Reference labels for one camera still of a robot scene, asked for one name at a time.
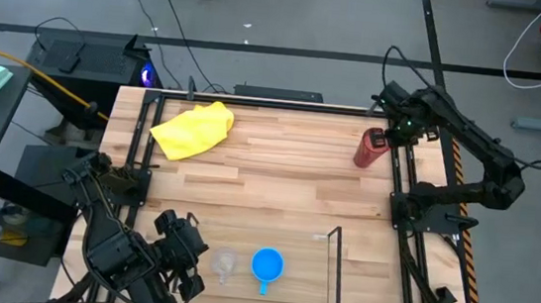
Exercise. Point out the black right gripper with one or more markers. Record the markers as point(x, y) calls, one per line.
point(411, 113)

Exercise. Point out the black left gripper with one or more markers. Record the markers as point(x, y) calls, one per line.
point(181, 242)

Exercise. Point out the red translucent tumbler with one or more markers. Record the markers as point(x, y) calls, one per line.
point(365, 153)

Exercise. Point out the clear plastic cup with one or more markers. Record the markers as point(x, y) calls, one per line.
point(224, 262)

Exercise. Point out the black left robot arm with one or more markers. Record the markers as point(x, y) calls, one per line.
point(112, 246)

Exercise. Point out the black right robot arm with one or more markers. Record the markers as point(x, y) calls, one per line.
point(475, 141)

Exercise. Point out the clear acrylic bin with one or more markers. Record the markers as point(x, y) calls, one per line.
point(298, 273)

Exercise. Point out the flat black box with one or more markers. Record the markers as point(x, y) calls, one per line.
point(278, 93)

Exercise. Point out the yellow cloth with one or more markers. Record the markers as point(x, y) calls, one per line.
point(193, 131)

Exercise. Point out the yellow black hazard strip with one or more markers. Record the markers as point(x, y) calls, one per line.
point(470, 275)

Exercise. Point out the black computer tower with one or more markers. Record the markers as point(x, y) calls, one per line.
point(95, 62)

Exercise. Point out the black metal table frame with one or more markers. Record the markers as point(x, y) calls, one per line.
point(398, 174)

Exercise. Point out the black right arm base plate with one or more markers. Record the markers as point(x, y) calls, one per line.
point(435, 219)

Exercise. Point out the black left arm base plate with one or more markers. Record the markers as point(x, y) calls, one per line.
point(139, 193)

